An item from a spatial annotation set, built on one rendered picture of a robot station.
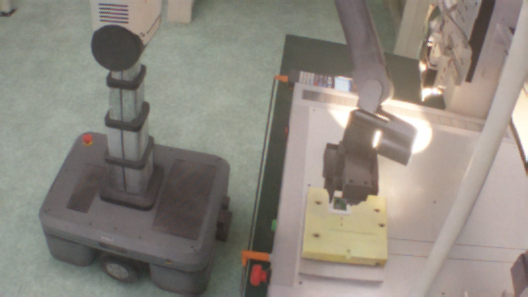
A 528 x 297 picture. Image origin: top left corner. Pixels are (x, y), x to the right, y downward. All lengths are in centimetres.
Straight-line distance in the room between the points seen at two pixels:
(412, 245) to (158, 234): 95
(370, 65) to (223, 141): 168
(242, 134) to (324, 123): 129
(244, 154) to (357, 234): 150
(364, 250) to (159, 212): 100
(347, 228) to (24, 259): 142
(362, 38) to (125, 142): 100
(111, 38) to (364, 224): 83
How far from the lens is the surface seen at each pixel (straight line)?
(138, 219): 186
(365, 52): 93
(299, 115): 134
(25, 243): 219
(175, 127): 261
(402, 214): 117
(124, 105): 167
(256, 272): 102
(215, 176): 201
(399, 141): 93
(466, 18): 110
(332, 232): 104
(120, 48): 150
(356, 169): 94
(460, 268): 112
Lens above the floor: 166
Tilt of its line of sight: 40 degrees down
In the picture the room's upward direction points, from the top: 9 degrees clockwise
